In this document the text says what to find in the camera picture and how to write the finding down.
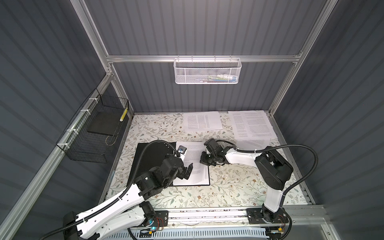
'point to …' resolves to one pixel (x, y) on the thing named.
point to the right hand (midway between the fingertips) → (200, 162)
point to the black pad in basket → (106, 123)
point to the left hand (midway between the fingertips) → (184, 160)
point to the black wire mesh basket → (91, 135)
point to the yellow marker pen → (123, 114)
